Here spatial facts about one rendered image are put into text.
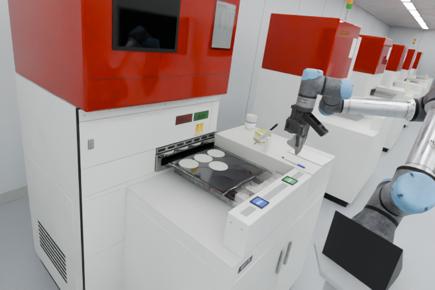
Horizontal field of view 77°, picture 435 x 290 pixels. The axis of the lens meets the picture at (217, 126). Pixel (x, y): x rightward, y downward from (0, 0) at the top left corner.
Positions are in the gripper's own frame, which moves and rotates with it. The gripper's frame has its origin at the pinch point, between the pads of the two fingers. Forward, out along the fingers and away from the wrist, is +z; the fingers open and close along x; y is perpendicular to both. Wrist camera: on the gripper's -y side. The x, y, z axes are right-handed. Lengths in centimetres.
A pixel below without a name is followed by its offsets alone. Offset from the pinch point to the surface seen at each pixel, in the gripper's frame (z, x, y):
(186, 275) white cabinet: 47, 46, 15
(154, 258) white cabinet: 53, 46, 35
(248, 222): 14.6, 38.5, -2.9
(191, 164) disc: 21, 16, 47
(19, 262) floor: 111, 73, 133
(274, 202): 14.5, 20.6, -2.9
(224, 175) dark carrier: 20.5, 11.5, 28.5
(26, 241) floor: 111, 64, 150
